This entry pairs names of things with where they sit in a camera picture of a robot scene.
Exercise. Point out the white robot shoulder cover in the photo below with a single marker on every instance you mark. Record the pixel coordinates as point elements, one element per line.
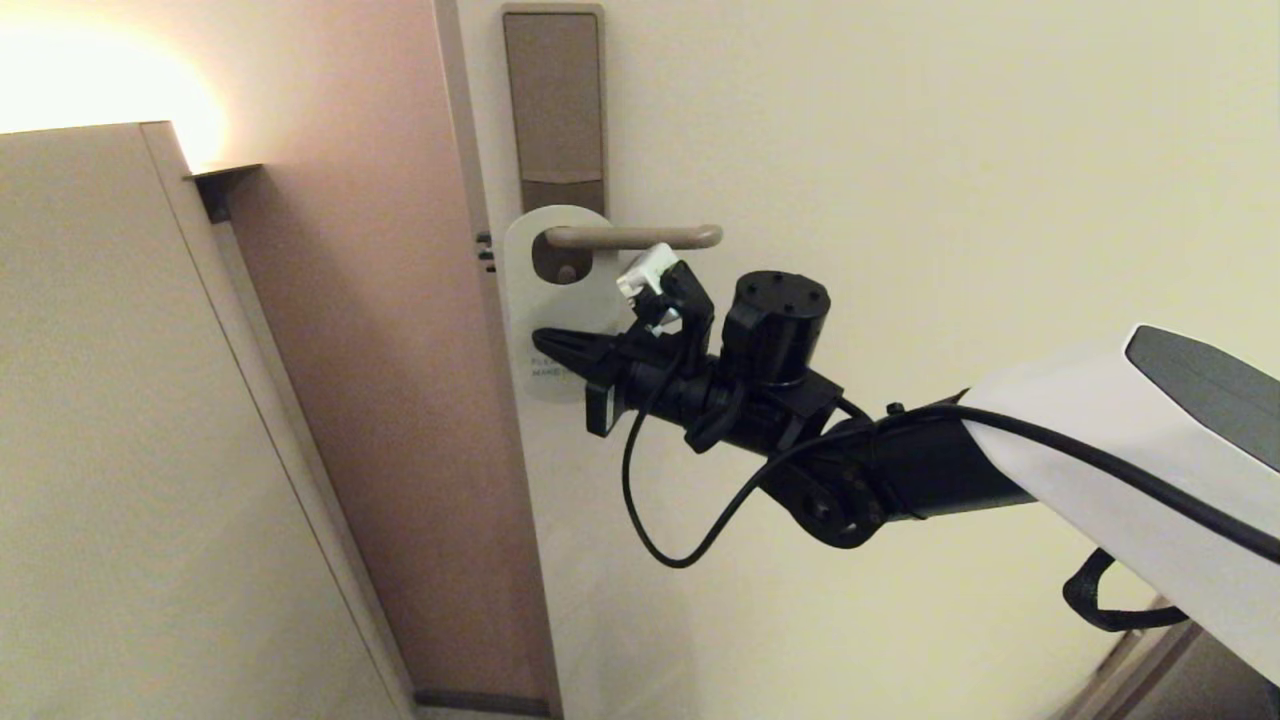
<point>1150,480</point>

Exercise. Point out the blue and white door hanger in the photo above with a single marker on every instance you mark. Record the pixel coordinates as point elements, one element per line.
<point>530,300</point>

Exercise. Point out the white door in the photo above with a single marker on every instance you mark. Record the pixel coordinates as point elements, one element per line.
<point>900,150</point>

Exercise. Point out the dark grey baseboard strip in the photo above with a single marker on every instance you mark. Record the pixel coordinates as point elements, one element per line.
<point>480,703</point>

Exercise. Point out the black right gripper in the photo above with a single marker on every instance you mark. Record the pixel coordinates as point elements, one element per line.
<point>650,380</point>

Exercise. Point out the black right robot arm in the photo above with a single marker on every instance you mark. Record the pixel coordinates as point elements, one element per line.
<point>900,470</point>

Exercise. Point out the bronze door lock plate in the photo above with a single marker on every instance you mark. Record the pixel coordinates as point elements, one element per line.
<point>555,100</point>

